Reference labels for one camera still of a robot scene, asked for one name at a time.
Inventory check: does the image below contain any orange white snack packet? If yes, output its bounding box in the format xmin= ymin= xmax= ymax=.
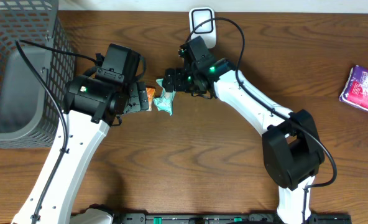
xmin=146 ymin=87 xmax=156 ymax=111

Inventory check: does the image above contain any teal snack packet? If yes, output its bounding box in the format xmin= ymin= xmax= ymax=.
xmin=153 ymin=78 xmax=176 ymax=116

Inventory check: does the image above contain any purple red snack bag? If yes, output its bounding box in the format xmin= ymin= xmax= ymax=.
xmin=339 ymin=65 xmax=368 ymax=112

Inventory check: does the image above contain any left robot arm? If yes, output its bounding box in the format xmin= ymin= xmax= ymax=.
xmin=12 ymin=44 xmax=149 ymax=224

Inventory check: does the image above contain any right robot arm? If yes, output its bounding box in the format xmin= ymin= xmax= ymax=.
xmin=162 ymin=37 xmax=324 ymax=223

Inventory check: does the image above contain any white barcode scanner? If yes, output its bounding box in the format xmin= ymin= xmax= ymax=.
xmin=189 ymin=7 xmax=217 ymax=49

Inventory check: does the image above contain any grey plastic mesh basket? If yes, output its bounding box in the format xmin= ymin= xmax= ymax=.
xmin=0 ymin=0 xmax=75 ymax=149

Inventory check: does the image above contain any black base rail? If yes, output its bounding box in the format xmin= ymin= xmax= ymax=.
xmin=113 ymin=213 xmax=352 ymax=224

